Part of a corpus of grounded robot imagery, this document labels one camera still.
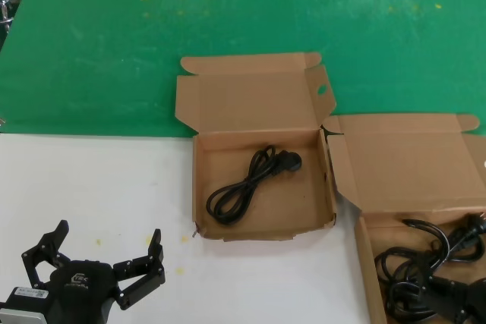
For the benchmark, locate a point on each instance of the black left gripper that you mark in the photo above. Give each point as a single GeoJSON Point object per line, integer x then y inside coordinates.
{"type": "Point", "coordinates": [79, 290]}

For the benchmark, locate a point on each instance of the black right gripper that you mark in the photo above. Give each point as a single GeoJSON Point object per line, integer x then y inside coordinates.
{"type": "Point", "coordinates": [480, 301]}

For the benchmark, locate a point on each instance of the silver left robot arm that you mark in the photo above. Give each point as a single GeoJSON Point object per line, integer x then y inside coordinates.
{"type": "Point", "coordinates": [23, 312]}

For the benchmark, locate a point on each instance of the open brown cardboard box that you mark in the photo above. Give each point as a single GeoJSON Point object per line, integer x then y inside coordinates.
{"type": "Point", "coordinates": [288, 202]}
{"type": "Point", "coordinates": [398, 172]}

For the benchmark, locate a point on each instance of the green felt cloth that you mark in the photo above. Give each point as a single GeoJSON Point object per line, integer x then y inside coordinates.
{"type": "Point", "coordinates": [114, 54]}

